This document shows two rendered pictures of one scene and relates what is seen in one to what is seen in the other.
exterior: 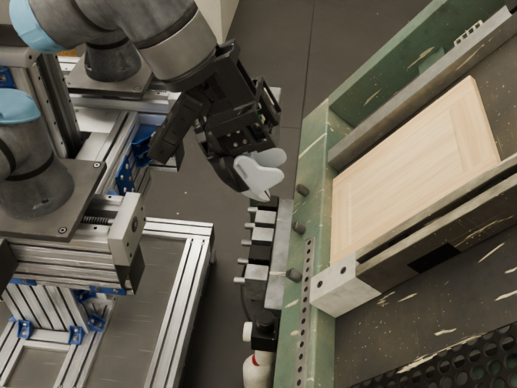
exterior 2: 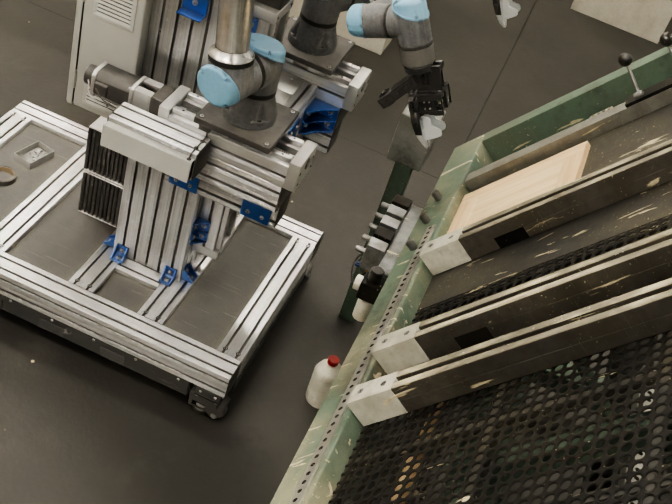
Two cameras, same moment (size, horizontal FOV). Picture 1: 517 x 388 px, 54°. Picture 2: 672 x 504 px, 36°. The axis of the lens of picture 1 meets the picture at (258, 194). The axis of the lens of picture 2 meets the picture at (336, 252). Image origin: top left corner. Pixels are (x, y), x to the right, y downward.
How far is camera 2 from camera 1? 1.80 m
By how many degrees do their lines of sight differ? 5
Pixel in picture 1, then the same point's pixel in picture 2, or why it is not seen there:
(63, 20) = (374, 27)
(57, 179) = (272, 109)
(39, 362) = (126, 287)
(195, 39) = (428, 55)
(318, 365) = (413, 291)
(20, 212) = (240, 121)
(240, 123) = (432, 98)
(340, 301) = (441, 259)
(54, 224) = (260, 138)
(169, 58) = (414, 59)
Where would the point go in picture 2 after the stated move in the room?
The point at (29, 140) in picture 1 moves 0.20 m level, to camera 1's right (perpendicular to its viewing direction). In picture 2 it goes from (274, 75) to (347, 100)
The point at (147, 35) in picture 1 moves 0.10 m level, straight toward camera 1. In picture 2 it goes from (409, 46) to (412, 70)
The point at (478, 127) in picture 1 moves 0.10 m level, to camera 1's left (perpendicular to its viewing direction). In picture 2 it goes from (573, 172) to (537, 159)
